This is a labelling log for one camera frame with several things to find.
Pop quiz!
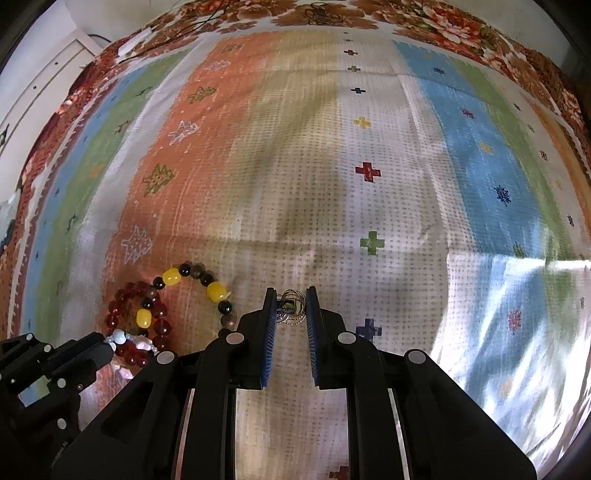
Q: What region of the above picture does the clear plastic bag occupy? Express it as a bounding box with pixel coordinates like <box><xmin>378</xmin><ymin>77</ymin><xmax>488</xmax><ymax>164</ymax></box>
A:
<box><xmin>0</xmin><ymin>198</ymin><xmax>19</xmax><ymax>252</ymax></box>

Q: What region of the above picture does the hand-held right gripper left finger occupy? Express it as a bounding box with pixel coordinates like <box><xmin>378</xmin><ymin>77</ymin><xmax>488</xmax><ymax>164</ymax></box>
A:
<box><xmin>51</xmin><ymin>287</ymin><xmax>280</xmax><ymax>480</ymax></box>

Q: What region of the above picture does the white headboard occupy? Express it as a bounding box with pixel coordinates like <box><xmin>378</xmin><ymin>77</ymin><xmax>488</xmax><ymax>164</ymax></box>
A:
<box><xmin>0</xmin><ymin>32</ymin><xmax>100</xmax><ymax>153</ymax></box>

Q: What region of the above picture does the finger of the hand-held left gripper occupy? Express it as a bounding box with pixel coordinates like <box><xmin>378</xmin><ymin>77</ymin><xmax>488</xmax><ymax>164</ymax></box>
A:
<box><xmin>44</xmin><ymin>331</ymin><xmax>115</xmax><ymax>398</ymax></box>

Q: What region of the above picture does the small metal ring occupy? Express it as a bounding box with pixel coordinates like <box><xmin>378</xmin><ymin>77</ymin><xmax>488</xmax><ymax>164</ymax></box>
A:
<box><xmin>277</xmin><ymin>290</ymin><xmax>308</xmax><ymax>326</ymax></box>

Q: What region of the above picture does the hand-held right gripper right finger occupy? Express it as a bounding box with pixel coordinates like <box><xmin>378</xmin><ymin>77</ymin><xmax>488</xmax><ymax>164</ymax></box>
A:
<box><xmin>305</xmin><ymin>286</ymin><xmax>539</xmax><ymax>480</ymax></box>

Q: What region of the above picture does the brown and yellow bead bracelet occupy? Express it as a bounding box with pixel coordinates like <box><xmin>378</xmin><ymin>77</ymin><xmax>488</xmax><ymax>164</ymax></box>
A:
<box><xmin>136</xmin><ymin>261</ymin><xmax>237</xmax><ymax>342</ymax></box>

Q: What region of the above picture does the white pearl bracelet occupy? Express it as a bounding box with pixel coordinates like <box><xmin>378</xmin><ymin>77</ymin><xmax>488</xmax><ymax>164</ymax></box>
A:
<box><xmin>104</xmin><ymin>329</ymin><xmax>160</xmax><ymax>379</ymax></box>

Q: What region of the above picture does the striped patterned cloth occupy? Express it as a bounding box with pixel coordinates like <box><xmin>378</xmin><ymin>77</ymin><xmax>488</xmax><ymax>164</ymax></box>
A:
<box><xmin>9</xmin><ymin>28</ymin><xmax>591</xmax><ymax>480</ymax></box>

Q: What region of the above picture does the dark red bead bracelet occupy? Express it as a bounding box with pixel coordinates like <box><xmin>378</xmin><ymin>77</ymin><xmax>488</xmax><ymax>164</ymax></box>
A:
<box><xmin>105</xmin><ymin>281</ymin><xmax>174</xmax><ymax>367</ymax></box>

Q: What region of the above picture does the black cable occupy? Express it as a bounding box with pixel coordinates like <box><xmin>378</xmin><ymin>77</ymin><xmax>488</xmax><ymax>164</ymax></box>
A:
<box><xmin>117</xmin><ymin>0</ymin><xmax>232</xmax><ymax>63</ymax></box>

